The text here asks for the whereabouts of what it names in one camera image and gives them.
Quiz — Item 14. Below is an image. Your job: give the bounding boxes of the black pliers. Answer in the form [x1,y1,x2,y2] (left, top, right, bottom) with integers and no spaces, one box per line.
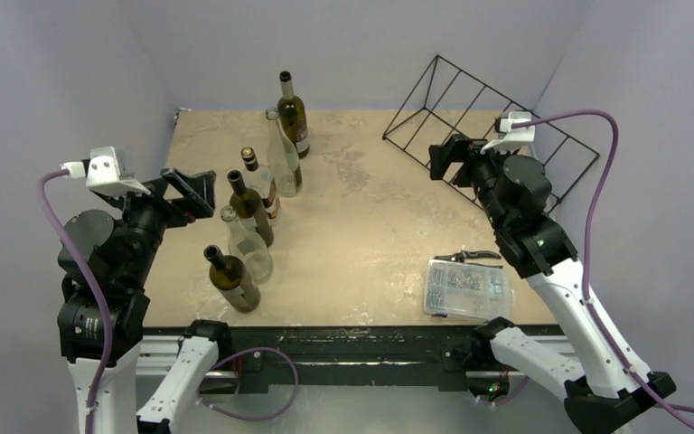
[434,250,502,263]

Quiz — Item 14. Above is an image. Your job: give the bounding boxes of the dark green bottle front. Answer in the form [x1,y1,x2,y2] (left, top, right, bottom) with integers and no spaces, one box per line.
[203,245,261,313]

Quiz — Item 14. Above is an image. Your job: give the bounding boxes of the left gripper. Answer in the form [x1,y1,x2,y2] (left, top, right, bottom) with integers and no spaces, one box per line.
[103,164,214,285]

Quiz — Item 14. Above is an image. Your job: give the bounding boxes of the black wire wine rack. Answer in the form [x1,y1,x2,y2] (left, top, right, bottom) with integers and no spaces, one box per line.
[381,54,601,212]

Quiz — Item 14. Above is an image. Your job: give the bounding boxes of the dark green bottle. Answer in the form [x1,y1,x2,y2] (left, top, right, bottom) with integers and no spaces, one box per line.
[203,245,261,313]
[227,170,275,247]

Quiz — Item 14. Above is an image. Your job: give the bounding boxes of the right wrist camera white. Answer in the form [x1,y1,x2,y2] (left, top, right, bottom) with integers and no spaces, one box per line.
[481,111,536,154]

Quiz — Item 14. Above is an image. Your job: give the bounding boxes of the tall clear glass bottle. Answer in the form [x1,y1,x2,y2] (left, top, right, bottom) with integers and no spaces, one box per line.
[265,107,303,197]

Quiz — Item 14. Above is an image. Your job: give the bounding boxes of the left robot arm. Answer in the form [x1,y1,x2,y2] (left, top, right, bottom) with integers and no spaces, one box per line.
[55,168,233,433]

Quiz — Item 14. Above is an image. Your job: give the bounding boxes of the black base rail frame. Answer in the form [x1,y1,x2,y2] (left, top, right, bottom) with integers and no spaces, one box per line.
[137,325,576,397]

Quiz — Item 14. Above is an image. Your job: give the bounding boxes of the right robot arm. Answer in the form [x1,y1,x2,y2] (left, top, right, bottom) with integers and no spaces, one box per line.
[428,134,676,433]

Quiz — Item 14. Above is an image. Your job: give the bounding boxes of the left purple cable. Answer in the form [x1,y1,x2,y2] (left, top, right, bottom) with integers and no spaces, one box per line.
[36,168,115,434]

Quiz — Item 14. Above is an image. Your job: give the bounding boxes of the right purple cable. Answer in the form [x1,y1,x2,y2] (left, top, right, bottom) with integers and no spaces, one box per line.
[511,109,694,434]

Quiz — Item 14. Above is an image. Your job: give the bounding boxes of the purple cable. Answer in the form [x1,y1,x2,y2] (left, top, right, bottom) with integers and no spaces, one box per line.
[511,109,694,434]
[36,168,115,434]

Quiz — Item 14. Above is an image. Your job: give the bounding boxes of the clear glass bottle short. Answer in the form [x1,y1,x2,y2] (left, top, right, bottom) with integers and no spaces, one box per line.
[220,205,274,284]

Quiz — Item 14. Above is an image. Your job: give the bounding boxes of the dark bottle at back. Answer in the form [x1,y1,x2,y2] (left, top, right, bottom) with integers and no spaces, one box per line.
[277,71,310,158]

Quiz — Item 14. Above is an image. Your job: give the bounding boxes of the clear square bottle gold cap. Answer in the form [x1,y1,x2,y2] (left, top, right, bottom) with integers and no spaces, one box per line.
[240,146,280,222]

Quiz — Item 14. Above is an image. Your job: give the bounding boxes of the purple cable loop below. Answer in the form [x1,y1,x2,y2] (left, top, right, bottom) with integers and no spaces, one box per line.
[195,346,300,423]

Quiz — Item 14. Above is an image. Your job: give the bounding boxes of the clear plastic screw box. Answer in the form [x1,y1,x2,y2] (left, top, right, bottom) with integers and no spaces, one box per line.
[423,259,511,321]

